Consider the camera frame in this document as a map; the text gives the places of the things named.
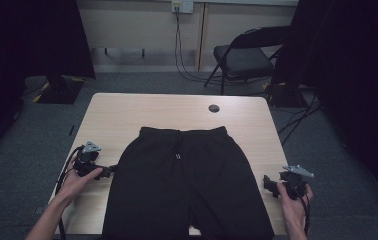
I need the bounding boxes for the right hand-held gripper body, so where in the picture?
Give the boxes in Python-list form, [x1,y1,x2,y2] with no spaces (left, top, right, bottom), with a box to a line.
[278,164,315,201]

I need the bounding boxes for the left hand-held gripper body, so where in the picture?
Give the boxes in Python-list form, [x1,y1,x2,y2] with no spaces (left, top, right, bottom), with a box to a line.
[73,140,104,178]

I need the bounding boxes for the black pants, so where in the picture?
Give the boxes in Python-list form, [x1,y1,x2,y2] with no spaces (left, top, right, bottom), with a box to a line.
[101,125,276,240]

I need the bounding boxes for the person's left hand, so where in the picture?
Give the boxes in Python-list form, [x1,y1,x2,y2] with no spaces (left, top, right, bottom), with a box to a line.
[56,158,104,207]

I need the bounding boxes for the person's right hand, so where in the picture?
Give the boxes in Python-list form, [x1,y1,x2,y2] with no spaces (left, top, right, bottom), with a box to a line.
[276,181,314,233]

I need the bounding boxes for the yellow floor tape strip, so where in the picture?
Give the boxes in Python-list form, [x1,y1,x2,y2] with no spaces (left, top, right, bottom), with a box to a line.
[32,83,50,104]

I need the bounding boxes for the tall black curtain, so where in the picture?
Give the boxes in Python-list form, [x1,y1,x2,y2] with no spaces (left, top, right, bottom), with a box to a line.
[273,0,378,211]

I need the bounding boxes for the black folding chair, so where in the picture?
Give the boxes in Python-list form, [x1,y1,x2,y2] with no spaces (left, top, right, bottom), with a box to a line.
[204,25,291,96]

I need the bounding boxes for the wide black curtain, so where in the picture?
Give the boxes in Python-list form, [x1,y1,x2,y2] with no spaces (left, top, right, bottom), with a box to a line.
[0,0,96,168]

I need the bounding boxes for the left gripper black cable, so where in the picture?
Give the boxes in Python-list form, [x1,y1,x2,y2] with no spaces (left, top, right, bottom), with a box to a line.
[54,145,85,240]

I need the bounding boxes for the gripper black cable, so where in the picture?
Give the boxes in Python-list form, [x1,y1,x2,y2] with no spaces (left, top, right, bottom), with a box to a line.
[300,192,312,235]
[54,145,85,240]

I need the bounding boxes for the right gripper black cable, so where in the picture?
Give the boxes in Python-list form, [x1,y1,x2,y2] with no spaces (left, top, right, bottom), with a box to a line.
[300,192,312,235]

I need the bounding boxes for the black floor cables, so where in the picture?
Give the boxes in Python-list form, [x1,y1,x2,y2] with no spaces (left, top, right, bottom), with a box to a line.
[276,83,323,146]

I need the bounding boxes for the black stand base plate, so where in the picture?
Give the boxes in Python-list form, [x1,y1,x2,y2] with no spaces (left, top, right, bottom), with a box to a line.
[36,74,85,105]

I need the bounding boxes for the black stand base with cables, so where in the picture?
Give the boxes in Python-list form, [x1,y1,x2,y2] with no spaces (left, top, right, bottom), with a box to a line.
[265,81,308,108]

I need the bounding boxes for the black wall outlet cable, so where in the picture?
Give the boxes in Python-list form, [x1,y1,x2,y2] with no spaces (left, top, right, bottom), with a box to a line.
[174,11,223,84]

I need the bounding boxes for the white wall outlet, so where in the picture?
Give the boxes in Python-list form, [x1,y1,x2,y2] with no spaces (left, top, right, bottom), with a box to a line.
[171,0,195,14]

